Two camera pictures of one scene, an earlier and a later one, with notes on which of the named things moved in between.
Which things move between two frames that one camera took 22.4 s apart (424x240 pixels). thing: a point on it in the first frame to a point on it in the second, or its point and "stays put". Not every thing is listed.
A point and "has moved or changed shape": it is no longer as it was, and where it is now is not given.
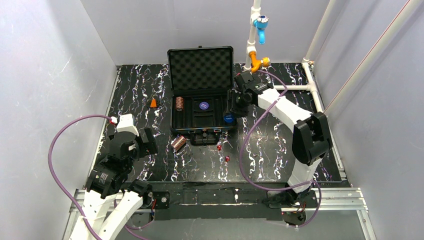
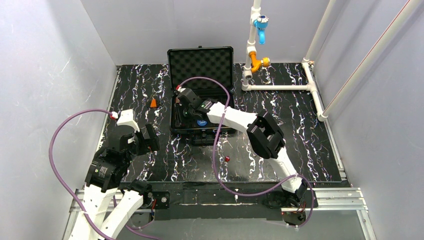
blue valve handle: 261,23 stays put
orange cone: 153,103 stays put
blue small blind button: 228,118 has moved or changed shape
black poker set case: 199,79 stays put
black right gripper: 231,104 to 185,100
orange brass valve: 256,64 stays put
